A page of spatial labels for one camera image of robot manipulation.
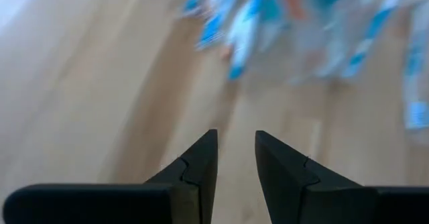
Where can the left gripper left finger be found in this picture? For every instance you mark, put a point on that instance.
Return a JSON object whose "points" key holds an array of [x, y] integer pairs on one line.
{"points": [[187, 190]]}

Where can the orange white toothbrush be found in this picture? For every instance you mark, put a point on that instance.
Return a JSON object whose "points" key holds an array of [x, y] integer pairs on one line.
{"points": [[293, 2]]}

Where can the blue white toothbrush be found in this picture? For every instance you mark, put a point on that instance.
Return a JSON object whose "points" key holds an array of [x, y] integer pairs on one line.
{"points": [[244, 33], [417, 113], [358, 58], [211, 29]]}

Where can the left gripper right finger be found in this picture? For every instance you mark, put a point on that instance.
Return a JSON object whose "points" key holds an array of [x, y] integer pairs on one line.
{"points": [[288, 190]]}

